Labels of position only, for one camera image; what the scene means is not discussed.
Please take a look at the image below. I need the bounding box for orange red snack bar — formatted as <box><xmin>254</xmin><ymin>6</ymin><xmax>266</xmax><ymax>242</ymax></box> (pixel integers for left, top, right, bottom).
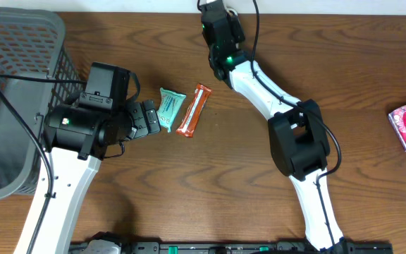
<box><xmin>176</xmin><ymin>83</ymin><xmax>212</xmax><ymax>138</ymax></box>

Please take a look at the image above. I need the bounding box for grey plastic basket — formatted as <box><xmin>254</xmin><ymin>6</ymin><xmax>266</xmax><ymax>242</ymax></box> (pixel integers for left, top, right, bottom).
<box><xmin>0</xmin><ymin>8</ymin><xmax>83</xmax><ymax>199</ymax></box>

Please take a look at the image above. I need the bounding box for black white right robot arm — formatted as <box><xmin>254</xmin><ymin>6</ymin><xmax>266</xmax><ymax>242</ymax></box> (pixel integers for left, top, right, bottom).
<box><xmin>197</xmin><ymin>0</ymin><xmax>343</xmax><ymax>253</ymax></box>

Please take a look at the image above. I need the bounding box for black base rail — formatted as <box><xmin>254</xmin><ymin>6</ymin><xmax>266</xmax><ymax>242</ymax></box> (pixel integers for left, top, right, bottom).
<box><xmin>66</xmin><ymin>232</ymin><xmax>393</xmax><ymax>254</ymax></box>

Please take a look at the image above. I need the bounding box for teal wet wipes packet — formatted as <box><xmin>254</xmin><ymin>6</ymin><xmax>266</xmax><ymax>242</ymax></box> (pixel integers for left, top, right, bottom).
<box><xmin>157</xmin><ymin>87</ymin><xmax>186</xmax><ymax>133</ymax></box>

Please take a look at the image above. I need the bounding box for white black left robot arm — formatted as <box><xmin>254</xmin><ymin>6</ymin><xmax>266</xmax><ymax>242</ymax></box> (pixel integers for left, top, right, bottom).
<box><xmin>15</xmin><ymin>62</ymin><xmax>161</xmax><ymax>253</ymax></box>

